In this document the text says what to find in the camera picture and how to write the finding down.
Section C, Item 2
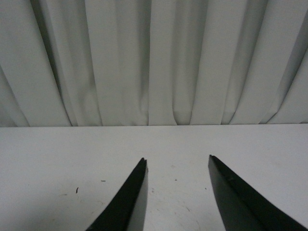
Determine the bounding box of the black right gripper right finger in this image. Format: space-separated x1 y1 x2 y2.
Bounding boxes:
208 155 307 231

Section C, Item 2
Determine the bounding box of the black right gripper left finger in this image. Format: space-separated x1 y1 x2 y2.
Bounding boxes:
87 158 147 231

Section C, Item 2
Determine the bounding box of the white pleated curtain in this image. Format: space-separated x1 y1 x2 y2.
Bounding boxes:
0 0 308 127

